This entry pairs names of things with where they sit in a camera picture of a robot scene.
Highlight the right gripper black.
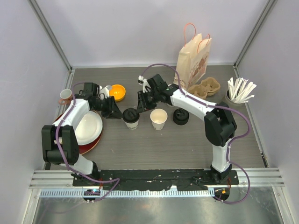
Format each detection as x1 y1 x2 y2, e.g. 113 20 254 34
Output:
137 90 160 114

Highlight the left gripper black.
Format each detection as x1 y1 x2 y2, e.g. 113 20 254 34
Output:
91 96 124 119

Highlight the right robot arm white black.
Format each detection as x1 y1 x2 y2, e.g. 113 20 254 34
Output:
136 74 237 184

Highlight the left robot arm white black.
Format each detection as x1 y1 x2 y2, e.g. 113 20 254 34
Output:
42 97 123 186

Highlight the orange bowl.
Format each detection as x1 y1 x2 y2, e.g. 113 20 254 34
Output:
109 84 126 102

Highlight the white plate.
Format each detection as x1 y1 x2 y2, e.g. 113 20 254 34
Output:
75 111 103 146

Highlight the stack of black lids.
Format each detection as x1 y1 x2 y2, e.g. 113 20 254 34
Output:
172 108 190 126

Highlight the red plate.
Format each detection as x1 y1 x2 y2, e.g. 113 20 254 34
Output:
53 107 104 154

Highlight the small pink ceramic cup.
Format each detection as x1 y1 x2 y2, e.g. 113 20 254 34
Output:
58 89 72 105

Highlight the brown paper bag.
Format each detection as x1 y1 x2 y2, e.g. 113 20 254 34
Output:
173 32 212 90

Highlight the cardboard cup carrier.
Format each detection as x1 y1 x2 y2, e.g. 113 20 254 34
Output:
187 77 221 99

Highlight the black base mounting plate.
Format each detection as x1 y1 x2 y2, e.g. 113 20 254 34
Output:
72 168 239 191

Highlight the grey straw holder cup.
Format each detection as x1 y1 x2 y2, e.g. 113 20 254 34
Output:
223 90 245 108

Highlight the bundle of wrapped straws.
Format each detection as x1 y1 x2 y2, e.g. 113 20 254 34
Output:
227 77 257 103

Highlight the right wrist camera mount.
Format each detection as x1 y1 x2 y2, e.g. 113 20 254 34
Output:
137 76 151 93

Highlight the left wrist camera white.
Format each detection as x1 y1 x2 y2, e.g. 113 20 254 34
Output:
99 85 112 99

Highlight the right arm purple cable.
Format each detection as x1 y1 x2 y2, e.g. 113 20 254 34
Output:
139 63 251 204

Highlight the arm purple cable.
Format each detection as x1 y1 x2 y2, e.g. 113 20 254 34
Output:
56 82 121 203
139 63 251 204

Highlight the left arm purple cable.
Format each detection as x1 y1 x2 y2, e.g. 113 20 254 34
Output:
56 82 121 203

